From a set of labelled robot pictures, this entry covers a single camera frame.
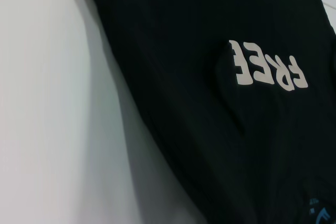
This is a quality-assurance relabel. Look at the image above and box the black FREE print t-shirt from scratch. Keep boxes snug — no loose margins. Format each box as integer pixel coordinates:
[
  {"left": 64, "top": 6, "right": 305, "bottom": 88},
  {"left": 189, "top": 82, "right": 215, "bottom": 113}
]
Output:
[{"left": 78, "top": 0, "right": 336, "bottom": 224}]

